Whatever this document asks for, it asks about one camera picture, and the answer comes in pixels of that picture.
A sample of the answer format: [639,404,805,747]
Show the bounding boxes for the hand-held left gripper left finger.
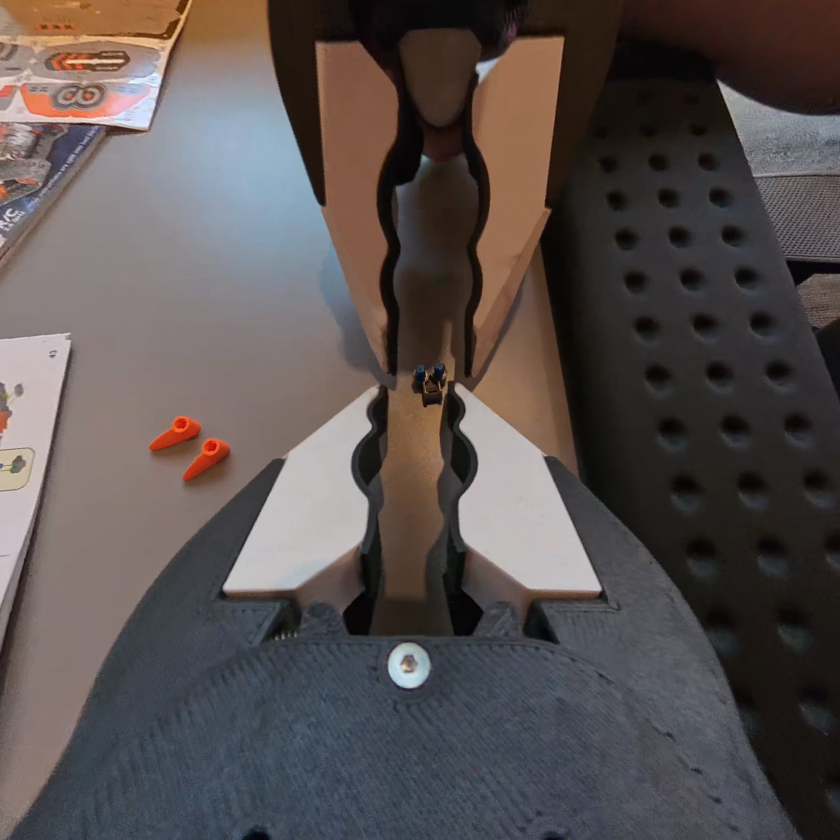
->
[222,385,391,618]

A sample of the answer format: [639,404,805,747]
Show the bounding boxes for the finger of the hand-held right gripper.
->
[315,39,422,376]
[461,35,567,379]

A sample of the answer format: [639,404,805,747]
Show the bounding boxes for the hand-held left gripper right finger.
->
[444,382,604,618]

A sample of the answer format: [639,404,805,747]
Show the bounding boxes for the person's right forearm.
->
[617,0,840,118]

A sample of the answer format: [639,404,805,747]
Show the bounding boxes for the grey desk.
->
[0,0,578,815]

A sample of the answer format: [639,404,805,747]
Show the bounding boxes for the person's right hand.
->
[422,123,462,163]

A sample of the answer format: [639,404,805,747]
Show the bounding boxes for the orange cone brick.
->
[182,437,232,483]
[149,415,202,453]

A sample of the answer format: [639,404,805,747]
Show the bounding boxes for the orange sticker sheet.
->
[0,0,195,133]

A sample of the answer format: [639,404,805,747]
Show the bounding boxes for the black perforated chair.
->
[543,42,840,840]

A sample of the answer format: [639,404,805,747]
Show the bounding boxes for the open white instruction booklet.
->
[0,333,73,652]

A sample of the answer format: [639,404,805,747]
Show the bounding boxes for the closed blue booklet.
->
[0,121,107,265]

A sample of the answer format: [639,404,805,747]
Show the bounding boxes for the grey mesh chair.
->
[753,172,840,329]

